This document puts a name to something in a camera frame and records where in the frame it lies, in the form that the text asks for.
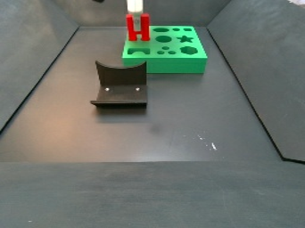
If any green shape-sorting insertion block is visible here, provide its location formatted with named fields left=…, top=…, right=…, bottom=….
left=121, top=26, right=207, bottom=74

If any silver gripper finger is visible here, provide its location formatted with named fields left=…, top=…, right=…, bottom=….
left=125, top=0, right=143, bottom=22

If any black curved holder bracket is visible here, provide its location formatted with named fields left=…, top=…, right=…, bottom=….
left=90, top=61, right=147, bottom=107

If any red double-square peg object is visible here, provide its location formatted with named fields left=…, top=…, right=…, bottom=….
left=125, top=13, right=149, bottom=41

